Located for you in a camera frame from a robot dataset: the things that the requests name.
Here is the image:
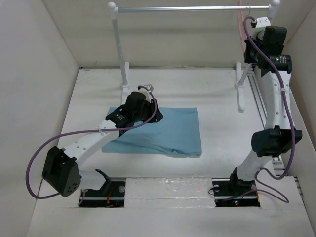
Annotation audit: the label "pink clothes hanger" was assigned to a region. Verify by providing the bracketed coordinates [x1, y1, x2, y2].
[237, 11, 247, 52]

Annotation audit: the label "light blue trousers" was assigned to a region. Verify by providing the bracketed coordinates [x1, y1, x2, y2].
[102, 107, 202, 157]

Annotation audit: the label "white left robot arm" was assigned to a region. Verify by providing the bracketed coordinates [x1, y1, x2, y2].
[42, 85, 163, 197]

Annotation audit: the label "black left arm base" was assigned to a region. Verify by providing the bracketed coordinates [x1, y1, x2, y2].
[78, 169, 126, 208]

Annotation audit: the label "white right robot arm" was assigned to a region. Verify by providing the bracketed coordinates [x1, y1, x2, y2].
[228, 16, 303, 195]

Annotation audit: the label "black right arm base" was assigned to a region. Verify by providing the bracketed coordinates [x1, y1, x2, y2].
[208, 168, 260, 207]

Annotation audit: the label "white metal clothes rack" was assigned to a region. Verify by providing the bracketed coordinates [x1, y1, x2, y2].
[108, 0, 280, 104]

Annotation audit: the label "aluminium side rail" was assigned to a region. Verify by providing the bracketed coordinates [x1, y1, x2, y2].
[248, 66, 267, 127]

